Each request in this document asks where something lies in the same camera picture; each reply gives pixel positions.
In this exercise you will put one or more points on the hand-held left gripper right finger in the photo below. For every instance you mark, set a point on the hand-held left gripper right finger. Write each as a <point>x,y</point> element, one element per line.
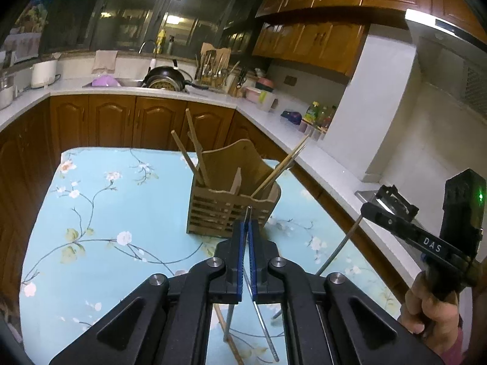
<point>253,266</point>

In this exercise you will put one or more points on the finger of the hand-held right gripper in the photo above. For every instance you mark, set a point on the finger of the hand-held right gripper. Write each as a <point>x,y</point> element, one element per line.
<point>392,216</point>

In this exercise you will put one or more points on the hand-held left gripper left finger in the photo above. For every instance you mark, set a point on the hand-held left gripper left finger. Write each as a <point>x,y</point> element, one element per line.
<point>239,262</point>

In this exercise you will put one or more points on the dark metal chopstick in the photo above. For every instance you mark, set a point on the dark metal chopstick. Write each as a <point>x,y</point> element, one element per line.
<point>266,334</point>
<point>338,247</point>

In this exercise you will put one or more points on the wooden slatted utensil holder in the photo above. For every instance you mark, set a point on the wooden slatted utensil holder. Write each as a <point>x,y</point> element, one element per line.
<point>232,194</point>

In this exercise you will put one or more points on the light bamboo chopstick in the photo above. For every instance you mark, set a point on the light bamboo chopstick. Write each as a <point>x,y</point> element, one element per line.
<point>281,165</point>
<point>235,351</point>
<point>293,157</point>

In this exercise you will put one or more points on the person's right hand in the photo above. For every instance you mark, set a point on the person's right hand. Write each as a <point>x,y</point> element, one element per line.
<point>422,304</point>

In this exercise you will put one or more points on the green drink bottle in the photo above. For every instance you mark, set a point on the green drink bottle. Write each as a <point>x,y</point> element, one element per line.
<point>312,113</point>

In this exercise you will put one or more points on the blue floral tablecloth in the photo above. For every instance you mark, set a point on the blue floral tablecloth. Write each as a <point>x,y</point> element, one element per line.
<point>114,216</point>

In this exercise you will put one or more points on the blue cloth item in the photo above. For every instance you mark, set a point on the blue cloth item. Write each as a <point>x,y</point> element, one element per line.
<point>292,117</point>

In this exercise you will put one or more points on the steel range hood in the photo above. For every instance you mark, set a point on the steel range hood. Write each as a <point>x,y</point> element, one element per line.
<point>449,64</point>

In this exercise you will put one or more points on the white container with pink bowls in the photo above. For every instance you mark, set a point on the white container with pink bowls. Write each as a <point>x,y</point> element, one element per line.
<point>262,93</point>

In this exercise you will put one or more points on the knife block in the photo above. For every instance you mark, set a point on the knife block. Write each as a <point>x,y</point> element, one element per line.
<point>236,83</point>

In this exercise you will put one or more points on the wooden lower cabinets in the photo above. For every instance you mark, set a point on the wooden lower cabinets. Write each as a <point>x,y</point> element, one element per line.
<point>114,121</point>

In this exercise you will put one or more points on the wooden cabinets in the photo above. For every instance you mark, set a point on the wooden cabinets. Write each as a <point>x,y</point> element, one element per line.
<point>342,15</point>
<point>114,121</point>

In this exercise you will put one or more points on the black wok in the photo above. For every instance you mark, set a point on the black wok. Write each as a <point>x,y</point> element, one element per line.
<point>163,78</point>

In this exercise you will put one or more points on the wooden countertop utensil rack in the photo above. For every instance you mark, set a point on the wooden countertop utensil rack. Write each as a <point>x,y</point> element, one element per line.
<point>213,64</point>

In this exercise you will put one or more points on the wooden upper cabinets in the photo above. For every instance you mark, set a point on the wooden upper cabinets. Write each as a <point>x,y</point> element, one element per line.
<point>342,15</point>

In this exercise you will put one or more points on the purple plastic bowl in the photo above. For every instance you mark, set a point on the purple plastic bowl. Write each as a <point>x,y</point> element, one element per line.
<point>105,81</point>

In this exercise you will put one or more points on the grey pump bottle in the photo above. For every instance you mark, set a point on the grey pump bottle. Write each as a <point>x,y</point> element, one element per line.
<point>171,45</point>

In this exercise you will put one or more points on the yellow detergent bottle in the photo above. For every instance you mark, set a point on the yellow detergent bottle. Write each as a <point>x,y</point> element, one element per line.
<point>161,42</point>

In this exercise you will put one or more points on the chrome sink faucet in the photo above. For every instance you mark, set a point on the chrome sink faucet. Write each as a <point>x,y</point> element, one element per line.
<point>146,45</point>

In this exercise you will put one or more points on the beige dish towel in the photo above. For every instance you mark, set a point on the beige dish towel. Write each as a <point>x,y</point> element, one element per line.
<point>104,62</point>

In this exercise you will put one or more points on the white electric pot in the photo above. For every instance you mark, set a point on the white electric pot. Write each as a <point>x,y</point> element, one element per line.
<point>43,74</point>

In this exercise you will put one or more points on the dark kitchen window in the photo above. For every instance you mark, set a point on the dark kitchen window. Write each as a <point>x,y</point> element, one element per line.
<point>133,7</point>

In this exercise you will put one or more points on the dark wall outlet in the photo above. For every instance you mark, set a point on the dark wall outlet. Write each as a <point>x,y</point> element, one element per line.
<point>290,81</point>

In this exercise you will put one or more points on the fruit and palm wall poster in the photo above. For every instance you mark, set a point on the fruit and palm wall poster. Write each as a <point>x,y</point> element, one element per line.
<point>28,30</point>

